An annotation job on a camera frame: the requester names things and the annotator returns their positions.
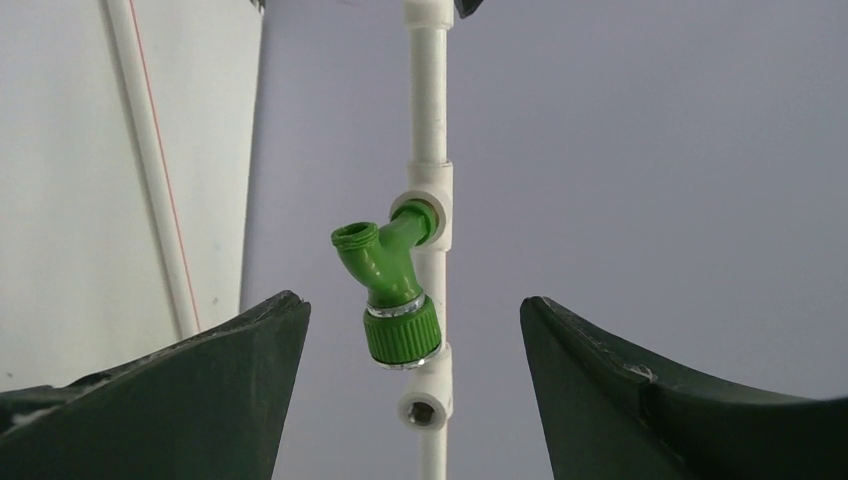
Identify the white PVC pipe frame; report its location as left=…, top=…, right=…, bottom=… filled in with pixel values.
left=105, top=1, right=459, bottom=479

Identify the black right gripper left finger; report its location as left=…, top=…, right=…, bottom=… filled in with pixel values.
left=1, top=291, right=311, bottom=479

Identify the green plastic water faucet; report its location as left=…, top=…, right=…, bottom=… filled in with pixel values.
left=330, top=199, right=443, bottom=370

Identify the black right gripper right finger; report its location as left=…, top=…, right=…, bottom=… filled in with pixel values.
left=520, top=296, right=847, bottom=479

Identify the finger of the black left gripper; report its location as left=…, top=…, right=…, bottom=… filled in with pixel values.
left=453, top=0, right=484, bottom=19

